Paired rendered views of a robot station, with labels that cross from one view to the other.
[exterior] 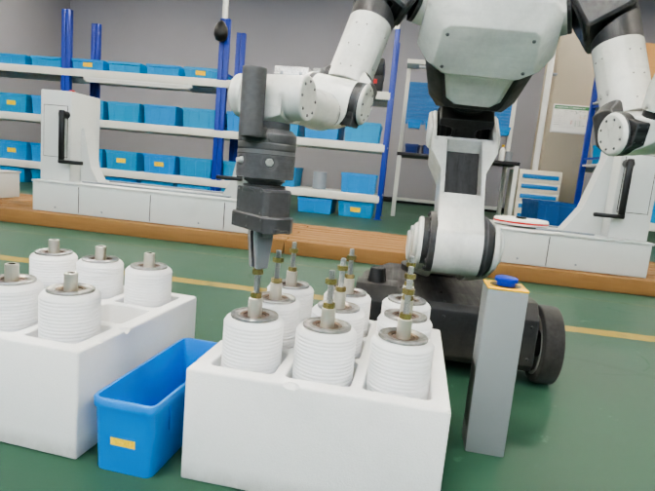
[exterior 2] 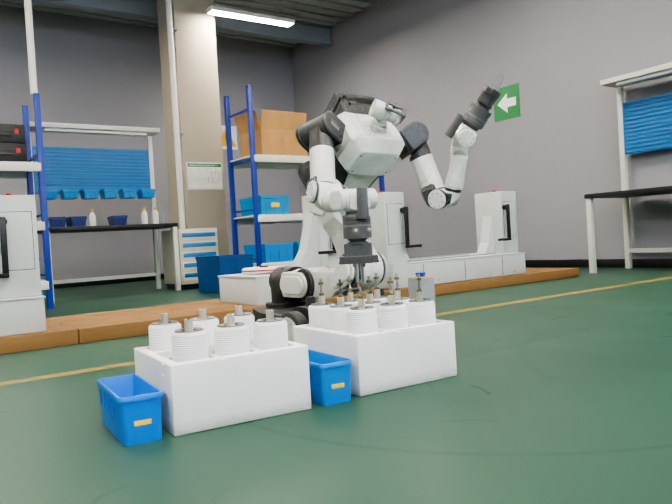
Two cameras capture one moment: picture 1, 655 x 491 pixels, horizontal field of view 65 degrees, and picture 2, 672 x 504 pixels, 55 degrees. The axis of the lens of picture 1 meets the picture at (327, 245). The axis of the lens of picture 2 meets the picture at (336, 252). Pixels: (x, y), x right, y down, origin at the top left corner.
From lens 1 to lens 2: 165 cm
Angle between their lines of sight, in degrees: 43
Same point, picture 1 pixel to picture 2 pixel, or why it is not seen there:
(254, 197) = (362, 247)
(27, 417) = (281, 394)
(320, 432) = (413, 347)
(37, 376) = (286, 367)
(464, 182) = not seen: hidden behind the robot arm
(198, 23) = not seen: outside the picture
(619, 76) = (430, 173)
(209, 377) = (367, 337)
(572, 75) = (196, 134)
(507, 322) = (429, 292)
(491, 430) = not seen: hidden behind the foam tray
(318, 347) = (400, 311)
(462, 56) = (363, 166)
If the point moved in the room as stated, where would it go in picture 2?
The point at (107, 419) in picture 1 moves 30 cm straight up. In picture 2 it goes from (329, 375) to (323, 269)
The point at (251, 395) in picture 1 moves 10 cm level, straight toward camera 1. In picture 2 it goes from (385, 340) to (413, 342)
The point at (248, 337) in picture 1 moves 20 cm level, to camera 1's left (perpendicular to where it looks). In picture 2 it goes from (372, 315) to (323, 324)
